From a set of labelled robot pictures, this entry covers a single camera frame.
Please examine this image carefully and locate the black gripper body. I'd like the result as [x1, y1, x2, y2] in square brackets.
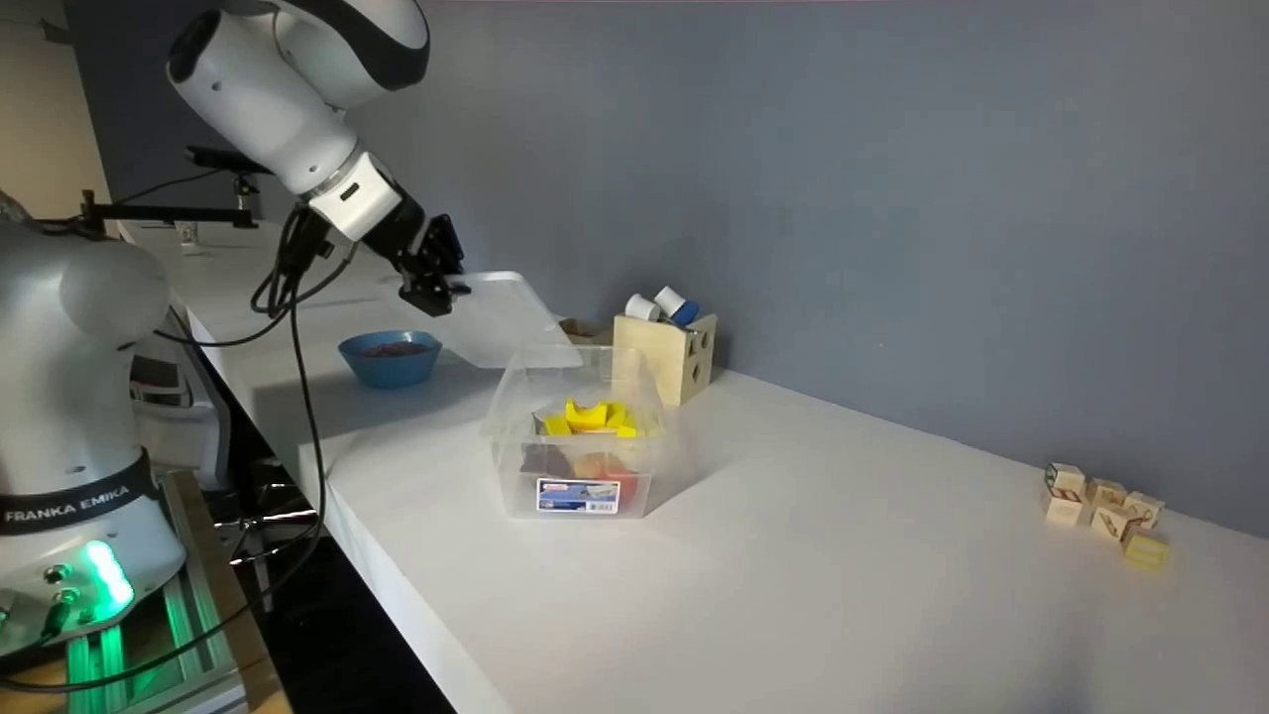
[359, 194, 473, 302]

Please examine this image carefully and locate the robot base platform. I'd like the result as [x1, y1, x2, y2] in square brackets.
[0, 459, 288, 714]

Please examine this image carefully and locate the clear plastic container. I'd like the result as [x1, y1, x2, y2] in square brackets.
[485, 347, 705, 524]

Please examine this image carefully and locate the blue bowl with beads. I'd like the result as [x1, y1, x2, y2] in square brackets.
[331, 329, 446, 391]

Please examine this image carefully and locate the yellow toy piece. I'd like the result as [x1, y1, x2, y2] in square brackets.
[536, 397, 646, 446]

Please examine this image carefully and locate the wooden shape sorter cube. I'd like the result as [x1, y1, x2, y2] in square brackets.
[608, 310, 727, 418]

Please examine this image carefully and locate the blue and white cylinder block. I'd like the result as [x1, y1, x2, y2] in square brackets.
[651, 280, 705, 335]

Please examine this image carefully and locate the red orange toy piece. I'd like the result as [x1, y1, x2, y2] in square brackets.
[565, 452, 646, 516]

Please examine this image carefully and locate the grey equipment box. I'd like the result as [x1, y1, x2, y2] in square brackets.
[121, 329, 239, 487]

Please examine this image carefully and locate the small yellowish wooden block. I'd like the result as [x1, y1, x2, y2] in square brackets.
[1122, 526, 1173, 575]

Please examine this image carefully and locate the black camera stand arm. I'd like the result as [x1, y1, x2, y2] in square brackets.
[75, 185, 261, 234]

